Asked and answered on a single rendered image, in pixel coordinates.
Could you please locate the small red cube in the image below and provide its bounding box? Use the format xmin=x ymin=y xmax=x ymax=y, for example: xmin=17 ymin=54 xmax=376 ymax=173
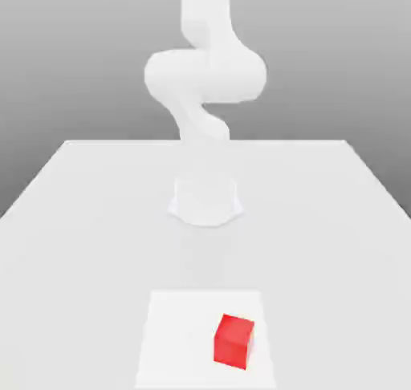
xmin=213 ymin=312 xmax=256 ymax=372

